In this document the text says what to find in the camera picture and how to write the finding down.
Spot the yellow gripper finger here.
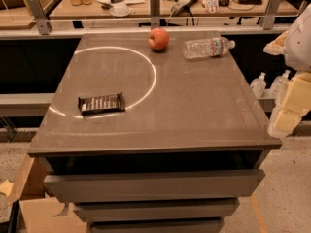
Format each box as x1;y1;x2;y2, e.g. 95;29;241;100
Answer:
268;72;311;138
263;31;288;55

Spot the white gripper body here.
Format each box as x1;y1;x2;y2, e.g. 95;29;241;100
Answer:
284;4;311;72

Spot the red apple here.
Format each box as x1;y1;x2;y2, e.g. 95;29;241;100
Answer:
148;27;169;50

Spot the black rxbar chocolate bar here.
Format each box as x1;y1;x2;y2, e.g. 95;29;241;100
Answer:
78;93;125;116

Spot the small clear bottle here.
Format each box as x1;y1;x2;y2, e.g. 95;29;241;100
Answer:
250;72;266;98
270;70;291;95

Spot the clear plastic water bottle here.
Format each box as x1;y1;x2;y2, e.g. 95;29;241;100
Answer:
183;37;235;60

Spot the grey power strip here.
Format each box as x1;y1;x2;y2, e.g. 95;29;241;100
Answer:
171;0;196;15

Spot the grey drawer cabinet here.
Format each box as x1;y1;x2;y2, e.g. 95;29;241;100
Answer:
29;32;280;233

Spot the white bowl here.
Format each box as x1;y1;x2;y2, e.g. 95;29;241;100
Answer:
110;4;130;17

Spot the wooden desk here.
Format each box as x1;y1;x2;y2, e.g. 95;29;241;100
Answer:
48;0;299;21

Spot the cardboard box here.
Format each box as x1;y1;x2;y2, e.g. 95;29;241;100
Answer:
7;154;87;233

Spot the metal rail bracket right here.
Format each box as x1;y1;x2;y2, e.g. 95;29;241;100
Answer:
261;0;282;30

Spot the metal rail bracket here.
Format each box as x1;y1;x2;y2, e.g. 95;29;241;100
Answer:
150;0;160;29
26;0;52;35
261;0;282;30

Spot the metal rail bracket middle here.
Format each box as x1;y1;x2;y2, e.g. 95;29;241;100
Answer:
150;0;160;29

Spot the metal rail bracket left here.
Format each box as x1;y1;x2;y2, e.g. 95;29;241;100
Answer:
26;0;52;35

